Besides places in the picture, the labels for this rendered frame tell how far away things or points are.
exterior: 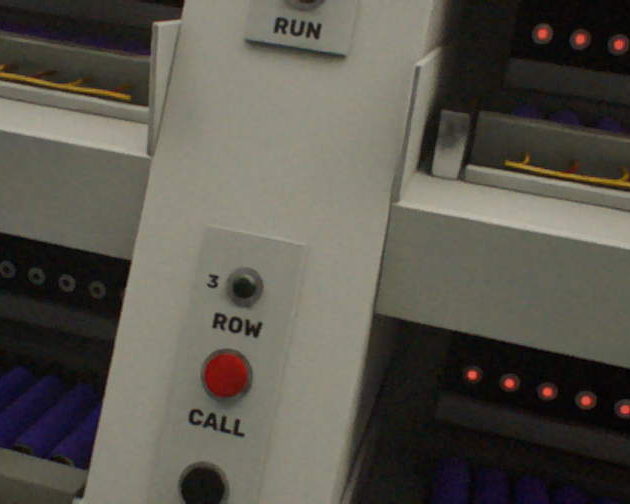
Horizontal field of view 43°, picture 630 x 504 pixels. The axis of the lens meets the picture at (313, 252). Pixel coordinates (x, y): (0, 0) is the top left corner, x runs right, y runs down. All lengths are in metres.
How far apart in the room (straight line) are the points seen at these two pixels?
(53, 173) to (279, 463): 0.15
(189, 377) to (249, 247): 0.05
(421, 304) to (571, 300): 0.05
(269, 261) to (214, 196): 0.03
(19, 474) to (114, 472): 0.08
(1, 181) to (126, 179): 0.06
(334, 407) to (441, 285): 0.06
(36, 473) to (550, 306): 0.24
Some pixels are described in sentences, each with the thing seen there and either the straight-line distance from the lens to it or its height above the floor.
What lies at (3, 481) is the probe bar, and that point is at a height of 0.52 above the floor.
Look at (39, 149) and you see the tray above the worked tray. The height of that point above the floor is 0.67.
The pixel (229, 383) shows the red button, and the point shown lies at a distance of 0.30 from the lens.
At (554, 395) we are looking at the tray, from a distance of 0.46.
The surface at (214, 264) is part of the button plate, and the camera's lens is 0.30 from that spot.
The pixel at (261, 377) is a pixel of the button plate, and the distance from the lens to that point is 0.30.
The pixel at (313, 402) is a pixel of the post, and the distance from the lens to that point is 0.30.
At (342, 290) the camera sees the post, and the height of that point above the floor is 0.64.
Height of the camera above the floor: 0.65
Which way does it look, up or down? level
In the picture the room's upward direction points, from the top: 12 degrees clockwise
